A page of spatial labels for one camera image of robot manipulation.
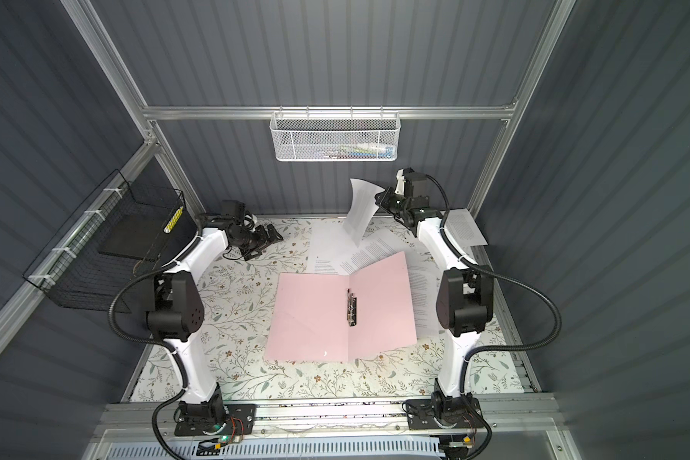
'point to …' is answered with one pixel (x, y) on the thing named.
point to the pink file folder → (310, 316)
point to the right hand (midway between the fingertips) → (376, 196)
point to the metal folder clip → (352, 309)
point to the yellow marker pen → (173, 220)
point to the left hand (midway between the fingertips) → (273, 243)
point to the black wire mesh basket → (110, 249)
